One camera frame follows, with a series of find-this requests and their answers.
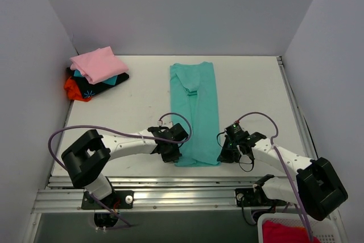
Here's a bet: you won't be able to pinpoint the teal t shirt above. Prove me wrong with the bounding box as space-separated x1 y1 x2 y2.
169 62 221 167

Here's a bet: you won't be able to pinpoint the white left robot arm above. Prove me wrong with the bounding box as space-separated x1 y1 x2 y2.
61 123 189 208

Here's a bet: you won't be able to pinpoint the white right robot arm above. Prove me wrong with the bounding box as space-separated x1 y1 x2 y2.
218 129 348 221

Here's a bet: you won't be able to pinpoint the magenta t shirt in basket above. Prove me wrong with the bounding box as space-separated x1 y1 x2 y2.
262 221 311 243

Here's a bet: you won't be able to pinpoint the black folded patterned t shirt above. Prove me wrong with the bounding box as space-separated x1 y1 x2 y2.
66 68 129 98

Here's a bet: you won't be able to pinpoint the orange garment in basket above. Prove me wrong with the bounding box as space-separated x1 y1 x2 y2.
294 227 307 233

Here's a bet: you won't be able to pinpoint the pink folded t shirt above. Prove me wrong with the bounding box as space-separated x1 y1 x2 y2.
70 46 129 84

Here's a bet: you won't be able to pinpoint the orange folded t shirt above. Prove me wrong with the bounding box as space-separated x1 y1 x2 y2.
64 77 92 102

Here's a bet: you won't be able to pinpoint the white plastic laundry basket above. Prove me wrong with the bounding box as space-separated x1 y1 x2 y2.
257 213 342 242

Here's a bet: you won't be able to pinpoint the aluminium table frame rails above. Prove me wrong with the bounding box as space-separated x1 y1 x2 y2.
30 55 341 243

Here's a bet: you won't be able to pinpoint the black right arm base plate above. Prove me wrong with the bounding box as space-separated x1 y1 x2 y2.
234 187 287 207

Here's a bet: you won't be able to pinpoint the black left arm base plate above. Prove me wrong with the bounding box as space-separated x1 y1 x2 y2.
81 190 134 210

